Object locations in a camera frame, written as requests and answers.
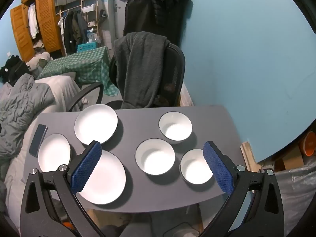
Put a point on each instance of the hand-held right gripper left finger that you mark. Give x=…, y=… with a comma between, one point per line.
x=86, y=167

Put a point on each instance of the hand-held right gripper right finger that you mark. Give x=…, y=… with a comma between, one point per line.
x=218, y=167

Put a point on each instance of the white bowl with dark rim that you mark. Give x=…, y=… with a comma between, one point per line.
x=155, y=158
x=195, y=167
x=175, y=128

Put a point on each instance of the large white bowl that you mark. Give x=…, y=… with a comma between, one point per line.
x=108, y=177

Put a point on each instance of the white plate with dark rim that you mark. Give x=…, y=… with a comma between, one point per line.
x=96, y=123
x=53, y=153

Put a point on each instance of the wooden board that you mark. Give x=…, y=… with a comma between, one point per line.
x=249, y=156

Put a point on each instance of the dark smartphone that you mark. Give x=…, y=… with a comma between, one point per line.
x=38, y=139

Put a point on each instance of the cardboard box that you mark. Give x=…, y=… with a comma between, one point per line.
x=291, y=159

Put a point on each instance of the grey plastic bag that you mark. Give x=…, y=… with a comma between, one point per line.
x=293, y=192

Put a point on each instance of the bed with white sheet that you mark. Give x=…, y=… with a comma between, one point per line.
x=64, y=86

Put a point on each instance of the grey duvet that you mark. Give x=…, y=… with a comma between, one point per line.
x=22, y=103

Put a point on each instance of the orange bowl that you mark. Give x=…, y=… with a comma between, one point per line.
x=308, y=144

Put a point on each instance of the black mesh office chair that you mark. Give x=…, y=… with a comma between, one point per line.
x=176, y=74

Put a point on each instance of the green checkered tablecloth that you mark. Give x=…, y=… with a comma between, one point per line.
x=81, y=64

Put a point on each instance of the dark grey jacket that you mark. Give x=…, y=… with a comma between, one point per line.
x=138, y=66

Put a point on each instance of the pile of light clothes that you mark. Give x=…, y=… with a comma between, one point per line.
x=38, y=60

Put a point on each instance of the blue plastic crate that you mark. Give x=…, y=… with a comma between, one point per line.
x=86, y=47

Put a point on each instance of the black bag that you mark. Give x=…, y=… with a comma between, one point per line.
x=14, y=69

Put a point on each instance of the dark hanging coats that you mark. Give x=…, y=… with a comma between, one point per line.
x=74, y=29

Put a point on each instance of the grey door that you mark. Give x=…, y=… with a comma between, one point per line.
x=112, y=17

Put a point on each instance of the white hanging shirt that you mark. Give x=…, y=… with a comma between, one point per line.
x=32, y=19

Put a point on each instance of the wooden louvred wardrobe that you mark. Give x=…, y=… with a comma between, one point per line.
x=47, y=14

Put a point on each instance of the wooden shelf rack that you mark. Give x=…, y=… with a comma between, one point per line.
x=96, y=5

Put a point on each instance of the black puffer coat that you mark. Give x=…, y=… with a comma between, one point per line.
x=148, y=12

